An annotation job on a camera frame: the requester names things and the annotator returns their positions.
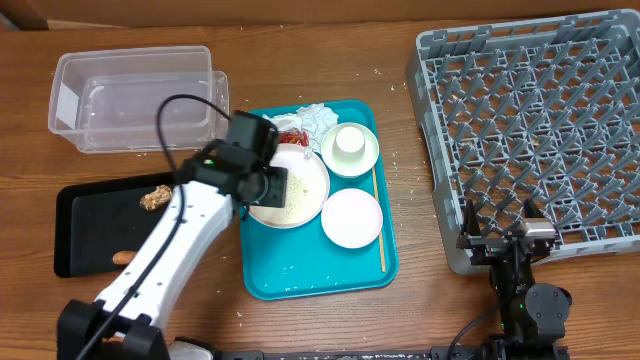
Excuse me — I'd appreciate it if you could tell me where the white bowl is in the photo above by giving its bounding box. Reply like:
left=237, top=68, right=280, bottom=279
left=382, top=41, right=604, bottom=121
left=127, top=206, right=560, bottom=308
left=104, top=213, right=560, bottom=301
left=320, top=122, right=380, bottom=178

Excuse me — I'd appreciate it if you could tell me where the red snack wrapper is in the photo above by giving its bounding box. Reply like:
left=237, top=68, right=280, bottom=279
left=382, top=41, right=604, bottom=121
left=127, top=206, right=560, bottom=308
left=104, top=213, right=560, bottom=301
left=279, top=129, right=310, bottom=147

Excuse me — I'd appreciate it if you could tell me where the grey dishwasher rack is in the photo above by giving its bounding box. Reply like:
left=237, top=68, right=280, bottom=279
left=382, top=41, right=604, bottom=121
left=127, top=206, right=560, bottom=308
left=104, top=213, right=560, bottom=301
left=406, top=9, right=639, bottom=275

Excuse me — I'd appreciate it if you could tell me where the large white plate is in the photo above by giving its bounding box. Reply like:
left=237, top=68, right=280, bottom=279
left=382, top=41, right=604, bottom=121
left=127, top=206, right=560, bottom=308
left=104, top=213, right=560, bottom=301
left=249, top=143, right=330, bottom=229

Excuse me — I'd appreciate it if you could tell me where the clear plastic storage bin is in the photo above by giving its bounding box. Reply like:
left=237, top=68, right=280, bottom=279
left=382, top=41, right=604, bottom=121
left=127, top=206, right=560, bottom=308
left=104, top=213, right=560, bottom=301
left=48, top=46, right=229, bottom=153

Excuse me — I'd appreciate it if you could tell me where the small white plate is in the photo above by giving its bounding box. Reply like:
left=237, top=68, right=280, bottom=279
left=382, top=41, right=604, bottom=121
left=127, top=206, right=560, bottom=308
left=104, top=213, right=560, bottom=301
left=321, top=188, right=383, bottom=249

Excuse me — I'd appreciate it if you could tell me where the wooden chopstick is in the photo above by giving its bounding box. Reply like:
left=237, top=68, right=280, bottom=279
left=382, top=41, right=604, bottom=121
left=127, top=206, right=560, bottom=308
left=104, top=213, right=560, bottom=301
left=371, top=165, right=387, bottom=273

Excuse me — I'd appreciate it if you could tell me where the brown food chunk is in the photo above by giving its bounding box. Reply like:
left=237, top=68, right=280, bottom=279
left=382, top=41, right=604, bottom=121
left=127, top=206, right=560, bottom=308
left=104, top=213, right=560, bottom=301
left=140, top=185, right=173, bottom=212

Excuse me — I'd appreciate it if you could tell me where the black plastic tray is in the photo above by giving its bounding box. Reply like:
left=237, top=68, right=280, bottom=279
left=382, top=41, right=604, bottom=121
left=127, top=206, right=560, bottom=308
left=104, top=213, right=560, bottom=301
left=54, top=173, right=174, bottom=278

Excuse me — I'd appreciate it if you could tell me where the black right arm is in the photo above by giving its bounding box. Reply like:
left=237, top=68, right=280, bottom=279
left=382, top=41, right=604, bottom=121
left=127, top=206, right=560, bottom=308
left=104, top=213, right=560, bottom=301
left=445, top=199, right=572, bottom=360

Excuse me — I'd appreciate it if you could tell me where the teal serving tray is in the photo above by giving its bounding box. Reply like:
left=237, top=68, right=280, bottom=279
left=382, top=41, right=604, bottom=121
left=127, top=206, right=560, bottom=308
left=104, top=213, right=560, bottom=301
left=234, top=99, right=400, bottom=302

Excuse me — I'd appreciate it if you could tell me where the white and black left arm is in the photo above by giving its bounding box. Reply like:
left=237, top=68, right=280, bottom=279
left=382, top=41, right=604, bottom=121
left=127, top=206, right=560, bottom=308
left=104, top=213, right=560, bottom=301
left=57, top=111, right=287, bottom=359

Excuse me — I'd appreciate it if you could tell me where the white napkin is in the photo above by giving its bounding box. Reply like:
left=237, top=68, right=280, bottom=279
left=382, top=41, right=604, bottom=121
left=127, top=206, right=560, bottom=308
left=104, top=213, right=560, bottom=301
left=264, top=103, right=339, bottom=153

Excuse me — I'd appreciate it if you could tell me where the white cup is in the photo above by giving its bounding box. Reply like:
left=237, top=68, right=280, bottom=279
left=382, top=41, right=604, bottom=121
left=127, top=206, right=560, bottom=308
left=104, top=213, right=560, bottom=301
left=335, top=126, right=365, bottom=155

